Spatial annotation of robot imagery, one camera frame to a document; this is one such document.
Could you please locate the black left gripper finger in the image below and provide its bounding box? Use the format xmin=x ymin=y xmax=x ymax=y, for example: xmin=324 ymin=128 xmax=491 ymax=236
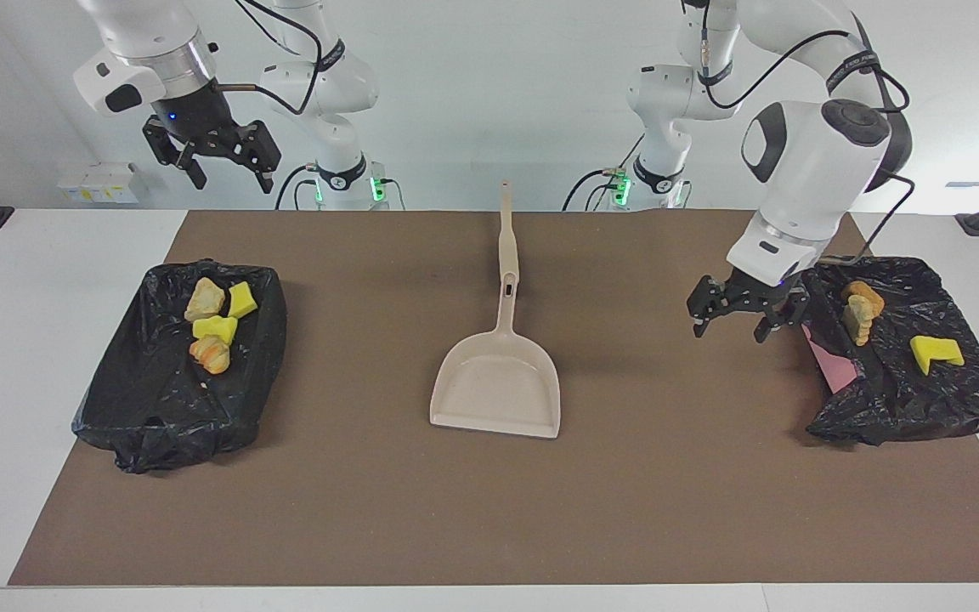
xmin=686 ymin=275 xmax=728 ymax=339
xmin=753 ymin=287 xmax=812 ymax=345

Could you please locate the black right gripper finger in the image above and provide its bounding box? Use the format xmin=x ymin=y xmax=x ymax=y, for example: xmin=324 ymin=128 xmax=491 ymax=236
xmin=230 ymin=121 xmax=283 ymax=196
xmin=142 ymin=116 xmax=208 ymax=191

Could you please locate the pale pointed foam chunk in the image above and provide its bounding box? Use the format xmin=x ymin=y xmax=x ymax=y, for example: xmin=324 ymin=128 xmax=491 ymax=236
xmin=843 ymin=295 xmax=873 ymax=348

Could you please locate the brown foam chunk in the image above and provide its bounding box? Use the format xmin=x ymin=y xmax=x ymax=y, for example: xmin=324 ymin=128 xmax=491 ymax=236
xmin=842 ymin=281 xmax=886 ymax=320

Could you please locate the yellow wedge sponge piece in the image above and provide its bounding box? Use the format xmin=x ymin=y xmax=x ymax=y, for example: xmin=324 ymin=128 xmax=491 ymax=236
xmin=227 ymin=281 xmax=259 ymax=320

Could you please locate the yellow notched sponge piece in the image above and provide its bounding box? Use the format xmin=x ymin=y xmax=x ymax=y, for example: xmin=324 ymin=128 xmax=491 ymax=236
xmin=909 ymin=336 xmax=966 ymax=376

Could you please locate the pale angular foam chunk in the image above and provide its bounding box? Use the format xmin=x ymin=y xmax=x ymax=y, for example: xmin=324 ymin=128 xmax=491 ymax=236
xmin=184 ymin=278 xmax=227 ymax=323

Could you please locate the yellow curved sponge piece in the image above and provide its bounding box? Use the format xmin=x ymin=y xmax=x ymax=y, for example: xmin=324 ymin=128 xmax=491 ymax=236
xmin=192 ymin=315 xmax=240 ymax=346

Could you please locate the pale rounded foam chunk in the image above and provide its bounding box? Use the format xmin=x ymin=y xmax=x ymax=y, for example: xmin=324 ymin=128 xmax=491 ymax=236
xmin=189 ymin=335 xmax=232 ymax=376

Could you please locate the beige plastic dustpan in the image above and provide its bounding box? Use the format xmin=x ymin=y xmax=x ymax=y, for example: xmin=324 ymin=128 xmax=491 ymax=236
xmin=429 ymin=273 xmax=562 ymax=440

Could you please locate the black bag lined pink bin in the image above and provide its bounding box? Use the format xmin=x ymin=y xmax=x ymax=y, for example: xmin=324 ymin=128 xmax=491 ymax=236
xmin=788 ymin=255 xmax=979 ymax=448

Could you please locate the brown table mat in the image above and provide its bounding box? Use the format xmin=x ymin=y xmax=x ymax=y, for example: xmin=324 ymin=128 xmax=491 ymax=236
xmin=7 ymin=210 xmax=979 ymax=587

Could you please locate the black base cable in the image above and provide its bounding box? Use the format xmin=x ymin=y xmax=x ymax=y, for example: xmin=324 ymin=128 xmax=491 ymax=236
xmin=275 ymin=164 xmax=320 ymax=211
xmin=562 ymin=167 xmax=626 ymax=212

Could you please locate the white wall socket box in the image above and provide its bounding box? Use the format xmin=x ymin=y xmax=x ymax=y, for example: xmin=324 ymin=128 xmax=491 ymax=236
xmin=56 ymin=161 xmax=149 ymax=205

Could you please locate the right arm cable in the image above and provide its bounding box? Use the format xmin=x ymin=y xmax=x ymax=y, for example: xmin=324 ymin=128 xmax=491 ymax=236
xmin=216 ymin=0 xmax=325 ymax=117

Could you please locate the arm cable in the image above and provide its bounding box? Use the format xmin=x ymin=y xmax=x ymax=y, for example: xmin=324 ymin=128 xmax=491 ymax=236
xmin=700 ymin=0 xmax=916 ymax=266
xmin=216 ymin=0 xmax=325 ymax=117

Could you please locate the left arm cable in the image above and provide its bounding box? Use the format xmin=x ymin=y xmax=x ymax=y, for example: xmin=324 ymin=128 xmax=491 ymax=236
xmin=700 ymin=0 xmax=916 ymax=266

